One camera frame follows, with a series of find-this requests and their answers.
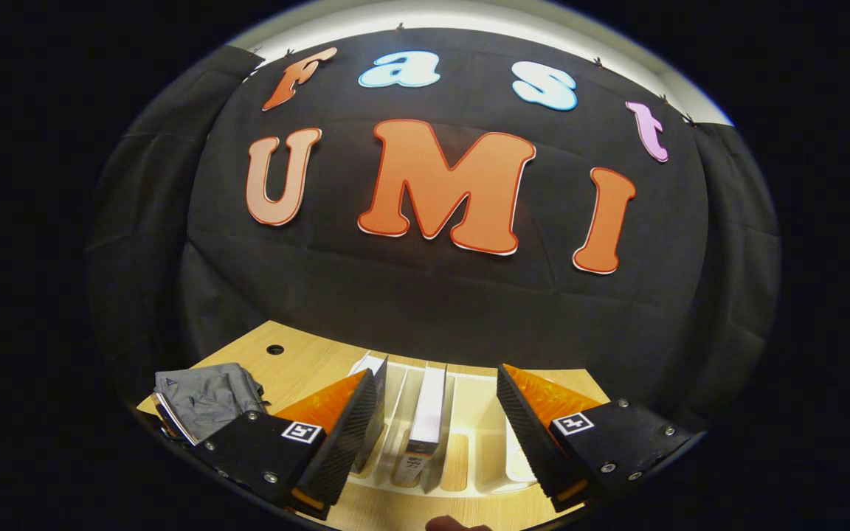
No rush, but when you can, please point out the cream plastic bookshelf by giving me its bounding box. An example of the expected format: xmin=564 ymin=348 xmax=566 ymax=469
xmin=348 ymin=350 xmax=544 ymax=496

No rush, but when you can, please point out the white spine book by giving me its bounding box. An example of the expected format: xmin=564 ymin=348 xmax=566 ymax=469
xmin=404 ymin=365 xmax=448 ymax=493

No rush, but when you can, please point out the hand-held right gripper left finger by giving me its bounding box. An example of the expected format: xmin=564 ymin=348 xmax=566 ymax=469
xmin=193 ymin=370 xmax=381 ymax=521

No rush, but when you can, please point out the grey schoolbag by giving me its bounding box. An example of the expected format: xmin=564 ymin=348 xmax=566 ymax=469
xmin=152 ymin=361 xmax=269 ymax=448

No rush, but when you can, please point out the blue cover book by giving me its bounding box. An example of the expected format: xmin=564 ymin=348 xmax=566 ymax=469
xmin=350 ymin=353 xmax=390 ymax=474

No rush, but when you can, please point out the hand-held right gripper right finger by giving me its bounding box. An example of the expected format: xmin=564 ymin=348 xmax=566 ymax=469
xmin=496 ymin=363 xmax=696 ymax=514

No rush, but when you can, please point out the black backdrop cloth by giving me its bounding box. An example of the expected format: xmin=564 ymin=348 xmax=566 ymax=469
xmin=86 ymin=28 xmax=781 ymax=436

